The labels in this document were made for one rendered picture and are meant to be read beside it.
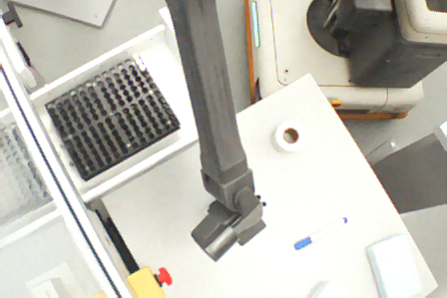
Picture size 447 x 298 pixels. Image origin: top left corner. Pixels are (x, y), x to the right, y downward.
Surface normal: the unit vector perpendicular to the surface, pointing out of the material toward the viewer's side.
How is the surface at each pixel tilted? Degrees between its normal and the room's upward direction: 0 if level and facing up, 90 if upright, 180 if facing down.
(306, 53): 0
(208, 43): 47
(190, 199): 0
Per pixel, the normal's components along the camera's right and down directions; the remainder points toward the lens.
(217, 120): 0.47, 0.37
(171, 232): 0.00, -0.25
